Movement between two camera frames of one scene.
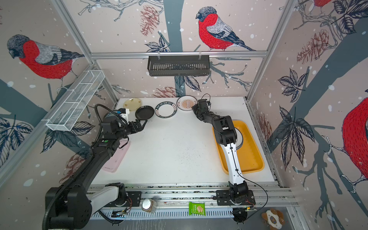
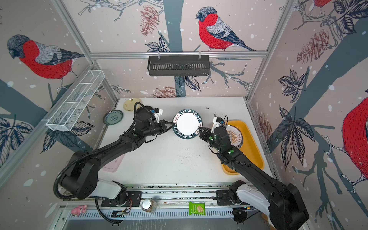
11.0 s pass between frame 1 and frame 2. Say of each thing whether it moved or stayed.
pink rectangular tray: stayed
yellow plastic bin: stayed
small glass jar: stayed
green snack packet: stayed
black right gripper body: moved
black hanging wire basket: stayed
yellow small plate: stayed
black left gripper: moved
